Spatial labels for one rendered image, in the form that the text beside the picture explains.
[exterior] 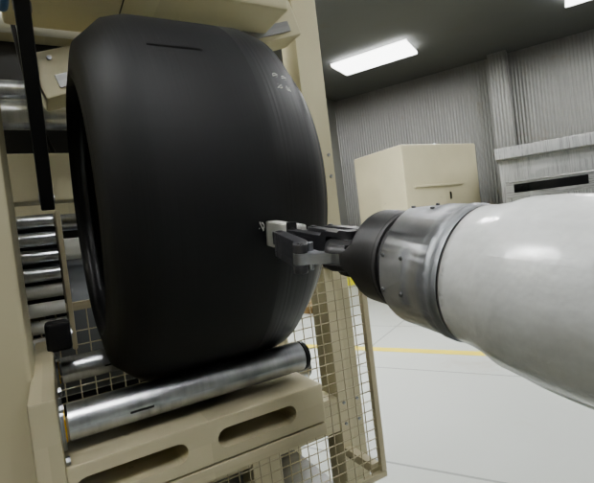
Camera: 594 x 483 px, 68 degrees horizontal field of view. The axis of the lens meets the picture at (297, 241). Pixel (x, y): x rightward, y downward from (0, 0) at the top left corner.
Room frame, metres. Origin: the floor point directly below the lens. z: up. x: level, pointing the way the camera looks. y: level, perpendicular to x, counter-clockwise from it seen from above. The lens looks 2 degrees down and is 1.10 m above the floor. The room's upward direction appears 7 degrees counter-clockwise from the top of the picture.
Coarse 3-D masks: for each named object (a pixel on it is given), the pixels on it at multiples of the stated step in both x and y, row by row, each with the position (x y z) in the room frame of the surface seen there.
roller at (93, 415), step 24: (240, 360) 0.63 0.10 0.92; (264, 360) 0.64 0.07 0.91; (288, 360) 0.65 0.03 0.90; (144, 384) 0.57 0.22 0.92; (168, 384) 0.57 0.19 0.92; (192, 384) 0.58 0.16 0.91; (216, 384) 0.60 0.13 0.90; (240, 384) 0.62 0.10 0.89; (72, 408) 0.52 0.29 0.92; (96, 408) 0.52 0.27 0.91; (120, 408) 0.53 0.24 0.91; (144, 408) 0.55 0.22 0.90; (168, 408) 0.57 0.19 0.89; (72, 432) 0.51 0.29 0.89; (96, 432) 0.53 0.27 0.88
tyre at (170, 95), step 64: (128, 64) 0.49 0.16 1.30; (192, 64) 0.52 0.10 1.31; (256, 64) 0.57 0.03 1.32; (128, 128) 0.47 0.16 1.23; (192, 128) 0.49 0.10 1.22; (256, 128) 0.53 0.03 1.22; (128, 192) 0.47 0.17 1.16; (192, 192) 0.48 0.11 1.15; (256, 192) 0.51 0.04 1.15; (320, 192) 0.58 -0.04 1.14; (128, 256) 0.48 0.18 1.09; (192, 256) 0.48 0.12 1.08; (256, 256) 0.53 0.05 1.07; (128, 320) 0.51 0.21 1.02; (192, 320) 0.52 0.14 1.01; (256, 320) 0.58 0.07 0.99
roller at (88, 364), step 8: (88, 352) 0.79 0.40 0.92; (96, 352) 0.79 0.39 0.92; (104, 352) 0.79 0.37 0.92; (64, 360) 0.76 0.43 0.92; (72, 360) 0.76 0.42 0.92; (80, 360) 0.77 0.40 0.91; (88, 360) 0.77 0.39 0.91; (96, 360) 0.78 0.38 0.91; (104, 360) 0.78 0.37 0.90; (64, 368) 0.75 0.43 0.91; (72, 368) 0.76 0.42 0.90; (80, 368) 0.76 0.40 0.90; (88, 368) 0.77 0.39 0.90; (96, 368) 0.78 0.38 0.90; (104, 368) 0.78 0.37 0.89; (112, 368) 0.79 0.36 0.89; (64, 376) 0.75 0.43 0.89; (72, 376) 0.76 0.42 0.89; (80, 376) 0.77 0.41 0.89; (88, 376) 0.78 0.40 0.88
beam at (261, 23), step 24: (48, 0) 0.93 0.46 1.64; (72, 0) 0.94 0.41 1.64; (96, 0) 0.95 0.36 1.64; (120, 0) 0.96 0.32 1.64; (144, 0) 0.97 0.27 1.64; (168, 0) 0.98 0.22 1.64; (192, 0) 0.99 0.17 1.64; (216, 0) 1.01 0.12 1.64; (240, 0) 1.03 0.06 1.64; (264, 0) 1.06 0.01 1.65; (48, 24) 1.02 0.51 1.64; (72, 24) 1.04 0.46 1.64; (216, 24) 1.12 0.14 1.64; (240, 24) 1.13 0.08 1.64; (264, 24) 1.15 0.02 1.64
